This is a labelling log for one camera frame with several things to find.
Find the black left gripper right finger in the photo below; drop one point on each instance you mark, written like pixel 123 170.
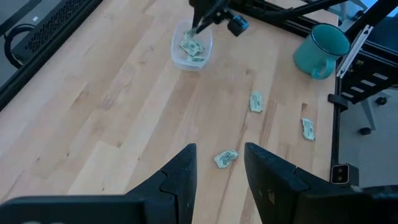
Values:
pixel 273 193

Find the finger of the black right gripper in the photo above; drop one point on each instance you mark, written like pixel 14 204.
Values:
pixel 197 17
pixel 213 19

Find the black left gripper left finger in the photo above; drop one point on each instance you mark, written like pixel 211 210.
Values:
pixel 174 186

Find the green white sweetener packet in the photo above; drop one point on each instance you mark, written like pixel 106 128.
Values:
pixel 189 35
pixel 308 129
pixel 256 102
pixel 226 158
pixel 196 59
pixel 192 47

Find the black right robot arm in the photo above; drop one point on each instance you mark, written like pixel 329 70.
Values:
pixel 311 7

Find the clear plastic bin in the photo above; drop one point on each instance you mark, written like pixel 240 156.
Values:
pixel 175 46

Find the teal enamel mug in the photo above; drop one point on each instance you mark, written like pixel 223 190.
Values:
pixel 314 56

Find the grey chair base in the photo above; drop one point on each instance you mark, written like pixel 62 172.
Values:
pixel 368 113

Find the black perforated metal box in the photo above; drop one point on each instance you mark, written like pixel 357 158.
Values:
pixel 53 25

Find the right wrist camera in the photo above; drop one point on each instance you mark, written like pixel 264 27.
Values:
pixel 237 25

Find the small table-level camera box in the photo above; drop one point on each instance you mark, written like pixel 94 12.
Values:
pixel 340 174

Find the black table edge rail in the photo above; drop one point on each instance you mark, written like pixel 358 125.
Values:
pixel 40 59
pixel 335 140

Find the white aluminium bracket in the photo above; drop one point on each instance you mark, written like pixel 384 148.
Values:
pixel 354 53

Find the black robot stand frame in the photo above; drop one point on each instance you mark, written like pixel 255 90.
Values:
pixel 367 71

